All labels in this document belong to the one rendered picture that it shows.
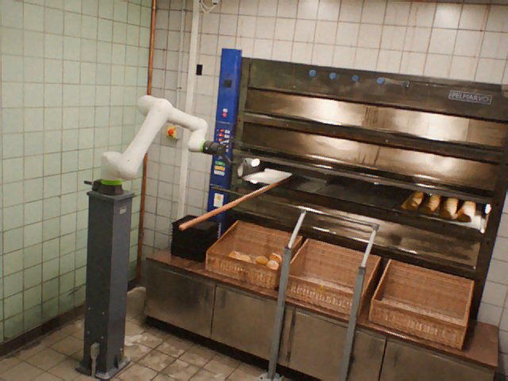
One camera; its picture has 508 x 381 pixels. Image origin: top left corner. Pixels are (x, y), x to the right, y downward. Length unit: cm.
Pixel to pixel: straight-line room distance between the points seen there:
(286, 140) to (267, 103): 31
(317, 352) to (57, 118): 231
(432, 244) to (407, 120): 85
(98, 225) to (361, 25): 213
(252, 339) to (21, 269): 162
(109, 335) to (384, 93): 239
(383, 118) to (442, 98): 38
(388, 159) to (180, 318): 189
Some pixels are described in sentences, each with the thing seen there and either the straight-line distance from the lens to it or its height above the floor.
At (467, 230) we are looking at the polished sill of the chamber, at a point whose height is 117.
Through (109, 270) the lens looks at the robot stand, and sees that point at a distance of 320.
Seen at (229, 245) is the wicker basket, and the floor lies 67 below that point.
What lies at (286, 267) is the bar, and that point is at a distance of 322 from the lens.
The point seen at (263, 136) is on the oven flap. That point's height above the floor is 154.
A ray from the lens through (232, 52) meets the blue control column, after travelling 385.
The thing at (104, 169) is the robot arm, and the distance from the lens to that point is 309.
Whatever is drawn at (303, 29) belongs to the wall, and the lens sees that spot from 367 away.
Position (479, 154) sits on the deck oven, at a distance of 344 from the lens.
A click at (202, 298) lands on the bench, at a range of 367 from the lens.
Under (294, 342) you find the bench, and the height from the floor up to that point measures 30.
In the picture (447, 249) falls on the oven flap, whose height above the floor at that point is 101.
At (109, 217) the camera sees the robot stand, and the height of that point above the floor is 107.
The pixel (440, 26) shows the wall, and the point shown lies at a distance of 346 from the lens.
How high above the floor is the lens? 202
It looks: 14 degrees down
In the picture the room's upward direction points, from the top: 7 degrees clockwise
